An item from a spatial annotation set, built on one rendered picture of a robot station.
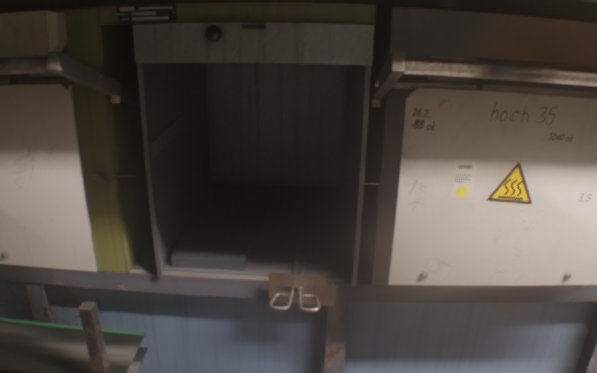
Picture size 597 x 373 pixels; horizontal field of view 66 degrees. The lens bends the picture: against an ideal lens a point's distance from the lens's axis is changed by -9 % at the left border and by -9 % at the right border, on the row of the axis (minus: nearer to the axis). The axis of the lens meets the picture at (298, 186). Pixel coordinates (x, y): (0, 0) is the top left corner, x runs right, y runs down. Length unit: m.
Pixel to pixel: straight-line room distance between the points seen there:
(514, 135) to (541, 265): 0.29
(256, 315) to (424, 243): 0.51
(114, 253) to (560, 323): 1.17
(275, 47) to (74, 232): 0.55
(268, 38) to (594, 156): 0.66
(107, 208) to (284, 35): 0.56
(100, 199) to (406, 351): 0.87
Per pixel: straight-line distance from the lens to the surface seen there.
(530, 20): 1.06
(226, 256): 1.21
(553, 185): 1.02
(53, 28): 1.08
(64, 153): 1.02
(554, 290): 1.31
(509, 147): 0.96
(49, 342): 1.37
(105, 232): 1.21
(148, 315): 1.38
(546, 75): 0.83
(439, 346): 1.39
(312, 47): 0.96
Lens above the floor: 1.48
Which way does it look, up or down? 22 degrees down
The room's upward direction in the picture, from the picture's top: 1 degrees clockwise
